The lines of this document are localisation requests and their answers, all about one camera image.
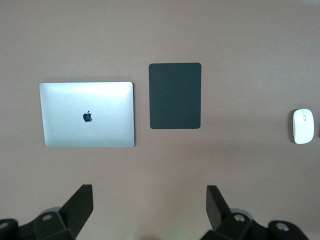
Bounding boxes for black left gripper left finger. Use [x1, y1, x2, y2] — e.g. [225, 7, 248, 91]
[0, 184, 95, 240]

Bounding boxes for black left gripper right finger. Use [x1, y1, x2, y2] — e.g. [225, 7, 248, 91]
[199, 184, 311, 240]

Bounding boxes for white computer mouse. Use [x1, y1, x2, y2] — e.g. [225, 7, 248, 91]
[292, 108, 315, 145]

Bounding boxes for brown table cover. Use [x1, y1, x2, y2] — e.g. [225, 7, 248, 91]
[0, 0, 320, 240]

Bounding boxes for silver closed laptop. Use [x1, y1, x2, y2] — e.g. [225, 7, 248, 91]
[39, 81, 136, 148]

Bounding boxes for black mouse pad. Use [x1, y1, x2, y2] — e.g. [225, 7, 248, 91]
[148, 62, 202, 130]

